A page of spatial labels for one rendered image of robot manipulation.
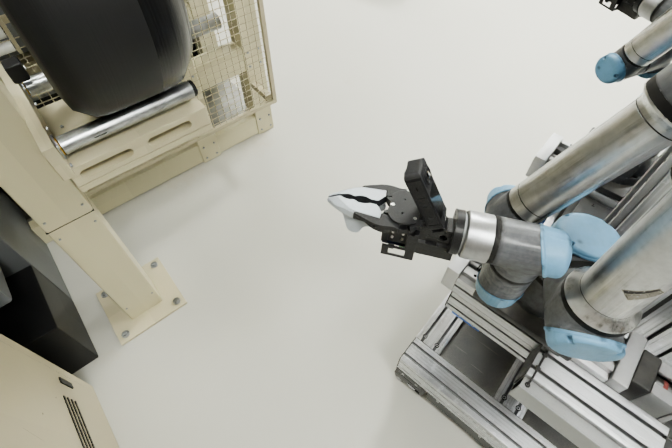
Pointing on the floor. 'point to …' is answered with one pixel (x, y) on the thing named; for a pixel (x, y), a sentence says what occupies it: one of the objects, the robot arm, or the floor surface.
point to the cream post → (68, 215)
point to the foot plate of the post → (125, 328)
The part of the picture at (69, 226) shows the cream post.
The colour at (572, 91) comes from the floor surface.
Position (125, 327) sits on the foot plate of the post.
